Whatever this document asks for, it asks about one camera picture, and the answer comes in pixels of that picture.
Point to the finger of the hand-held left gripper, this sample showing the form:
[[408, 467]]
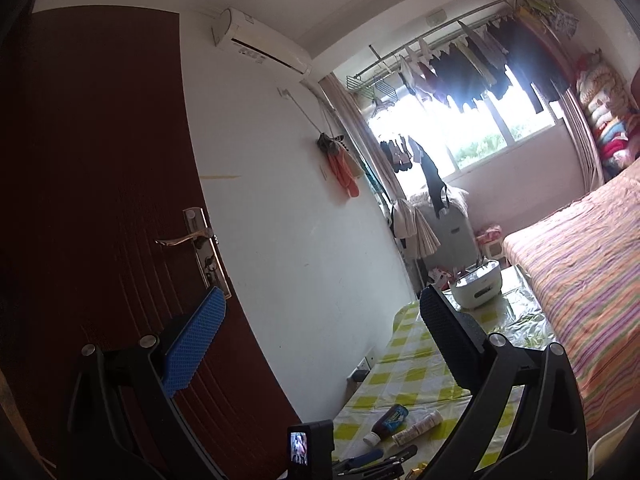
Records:
[[367, 457], [402, 452]]

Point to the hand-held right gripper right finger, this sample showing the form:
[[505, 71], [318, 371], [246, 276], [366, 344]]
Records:
[[455, 345]]

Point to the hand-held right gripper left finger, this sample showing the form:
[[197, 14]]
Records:
[[195, 345]]

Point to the white tube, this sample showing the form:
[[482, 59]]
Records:
[[417, 427]]

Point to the dark bottle with blue label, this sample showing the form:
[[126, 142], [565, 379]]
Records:
[[387, 420]]

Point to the green checkered tablecloth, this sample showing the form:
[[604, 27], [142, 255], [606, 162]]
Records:
[[415, 360]]

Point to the white organizer box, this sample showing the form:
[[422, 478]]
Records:
[[475, 290]]

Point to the red stool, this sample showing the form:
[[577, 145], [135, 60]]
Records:
[[489, 242]]

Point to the white washing machine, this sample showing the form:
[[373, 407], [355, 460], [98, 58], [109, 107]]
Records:
[[452, 235]]

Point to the striped bedspread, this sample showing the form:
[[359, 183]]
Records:
[[590, 270]]

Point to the black hanging garment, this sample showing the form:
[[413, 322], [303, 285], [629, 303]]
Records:
[[432, 180]]

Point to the dark red door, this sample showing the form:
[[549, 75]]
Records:
[[100, 185]]

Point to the row of hanging socks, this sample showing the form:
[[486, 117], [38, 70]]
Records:
[[395, 152]]

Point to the orange hanging gloves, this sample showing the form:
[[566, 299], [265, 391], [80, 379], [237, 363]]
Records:
[[342, 170]]

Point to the stack of folded quilts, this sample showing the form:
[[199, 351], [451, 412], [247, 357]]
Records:
[[607, 120]]

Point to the row of hanging clothes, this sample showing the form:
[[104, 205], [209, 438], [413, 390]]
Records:
[[490, 60]]

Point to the white air conditioner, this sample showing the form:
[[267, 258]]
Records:
[[260, 40]]

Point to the wall socket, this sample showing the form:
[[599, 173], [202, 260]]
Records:
[[361, 370]]

